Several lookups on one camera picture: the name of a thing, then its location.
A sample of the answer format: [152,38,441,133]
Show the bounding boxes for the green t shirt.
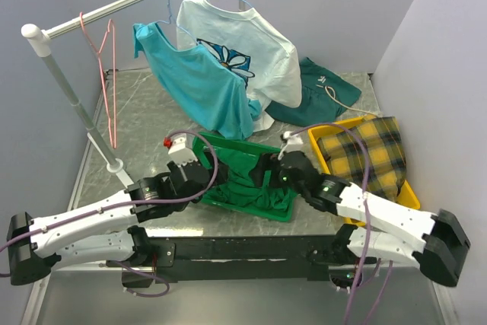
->
[203,148,297,221]

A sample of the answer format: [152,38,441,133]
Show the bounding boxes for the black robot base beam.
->
[122,224,359,283]

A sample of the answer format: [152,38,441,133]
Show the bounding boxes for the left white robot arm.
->
[4,151,228,286]

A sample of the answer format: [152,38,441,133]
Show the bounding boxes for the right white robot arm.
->
[249,151,471,288]

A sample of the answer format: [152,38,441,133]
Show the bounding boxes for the turquoise t shirt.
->
[132,22,260,140]

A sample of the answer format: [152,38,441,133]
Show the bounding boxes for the white flower print t shirt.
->
[177,0,302,132]

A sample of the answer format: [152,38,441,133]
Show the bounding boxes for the green plastic tray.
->
[200,132,297,222]

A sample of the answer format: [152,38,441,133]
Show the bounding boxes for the yellow plaid cloth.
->
[317,116,406,202]

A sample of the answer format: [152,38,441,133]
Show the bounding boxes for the dark teal shorts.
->
[266,58,361,126]

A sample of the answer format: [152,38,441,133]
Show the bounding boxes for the yellow plastic tray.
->
[307,113,422,228]

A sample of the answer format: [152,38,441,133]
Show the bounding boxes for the metal clothes rack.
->
[20,0,248,189]

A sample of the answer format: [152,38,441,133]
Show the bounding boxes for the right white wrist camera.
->
[278,131,304,161]

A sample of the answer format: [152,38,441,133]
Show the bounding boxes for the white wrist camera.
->
[163,133,197,167]
[278,131,304,161]

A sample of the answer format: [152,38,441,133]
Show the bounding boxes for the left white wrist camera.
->
[163,133,197,167]

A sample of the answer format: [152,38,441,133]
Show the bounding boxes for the blue wire hanger left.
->
[161,0,198,44]

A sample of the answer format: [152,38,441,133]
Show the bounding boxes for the pink wire hanger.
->
[79,12,117,148]

